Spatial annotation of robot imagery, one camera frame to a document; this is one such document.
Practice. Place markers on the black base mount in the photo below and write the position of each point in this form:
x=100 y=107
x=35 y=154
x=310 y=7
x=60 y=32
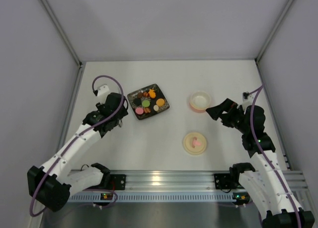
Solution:
x=114 y=182
x=224 y=182

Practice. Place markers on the right aluminium frame post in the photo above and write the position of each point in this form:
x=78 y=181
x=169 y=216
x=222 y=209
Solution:
x=274 y=30

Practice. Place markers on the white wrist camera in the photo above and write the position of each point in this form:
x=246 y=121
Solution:
x=102 y=90
x=247 y=99

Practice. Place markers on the slotted grey cable duct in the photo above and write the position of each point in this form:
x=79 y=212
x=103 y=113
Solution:
x=142 y=197

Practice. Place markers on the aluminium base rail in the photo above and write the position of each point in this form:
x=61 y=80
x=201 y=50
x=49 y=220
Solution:
x=168 y=181

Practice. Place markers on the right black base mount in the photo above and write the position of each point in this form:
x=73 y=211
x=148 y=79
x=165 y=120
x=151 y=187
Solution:
x=224 y=182

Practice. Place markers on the cream lid pink knob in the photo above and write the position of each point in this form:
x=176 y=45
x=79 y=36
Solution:
x=194 y=143

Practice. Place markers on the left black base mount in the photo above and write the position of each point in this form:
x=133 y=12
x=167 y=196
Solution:
x=114 y=182

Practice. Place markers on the red bacon piece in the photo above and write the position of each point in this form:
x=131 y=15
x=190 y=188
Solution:
x=147 y=110

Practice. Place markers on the left aluminium frame post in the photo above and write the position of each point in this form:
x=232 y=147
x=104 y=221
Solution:
x=50 y=12

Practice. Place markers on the aluminium frame post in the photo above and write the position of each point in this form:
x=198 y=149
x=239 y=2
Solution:
x=274 y=30
x=50 y=12

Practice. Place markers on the brown round cookie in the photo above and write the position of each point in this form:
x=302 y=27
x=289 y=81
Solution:
x=139 y=95

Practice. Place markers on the orange fish-shaped food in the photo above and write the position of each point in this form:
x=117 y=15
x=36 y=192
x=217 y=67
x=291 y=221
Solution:
x=152 y=93

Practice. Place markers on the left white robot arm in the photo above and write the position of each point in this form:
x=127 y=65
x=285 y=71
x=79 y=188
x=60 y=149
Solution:
x=53 y=183

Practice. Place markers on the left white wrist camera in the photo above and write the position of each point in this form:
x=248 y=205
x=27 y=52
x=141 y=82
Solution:
x=102 y=90

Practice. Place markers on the cream pink round bowl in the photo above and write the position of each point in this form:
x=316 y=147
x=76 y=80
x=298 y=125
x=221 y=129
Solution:
x=199 y=101

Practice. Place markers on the pink sandwich cookie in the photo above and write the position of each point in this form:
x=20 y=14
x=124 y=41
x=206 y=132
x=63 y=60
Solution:
x=139 y=110

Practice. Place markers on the black sandwich cookie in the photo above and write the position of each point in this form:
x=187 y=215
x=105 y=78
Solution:
x=137 y=101

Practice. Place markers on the orange sandwich cookie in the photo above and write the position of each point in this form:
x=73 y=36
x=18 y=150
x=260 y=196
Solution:
x=160 y=102

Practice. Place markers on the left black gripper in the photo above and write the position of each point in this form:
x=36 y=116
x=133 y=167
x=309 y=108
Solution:
x=120 y=113

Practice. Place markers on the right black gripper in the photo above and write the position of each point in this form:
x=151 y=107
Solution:
x=228 y=116

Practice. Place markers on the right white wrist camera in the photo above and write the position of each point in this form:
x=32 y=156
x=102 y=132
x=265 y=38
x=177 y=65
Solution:
x=247 y=99

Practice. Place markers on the black floral square plate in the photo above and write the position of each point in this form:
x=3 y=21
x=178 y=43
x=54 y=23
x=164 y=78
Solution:
x=159 y=94

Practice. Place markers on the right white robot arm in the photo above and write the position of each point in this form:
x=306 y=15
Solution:
x=262 y=176

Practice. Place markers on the green sandwich cookie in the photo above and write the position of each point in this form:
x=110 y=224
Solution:
x=145 y=103

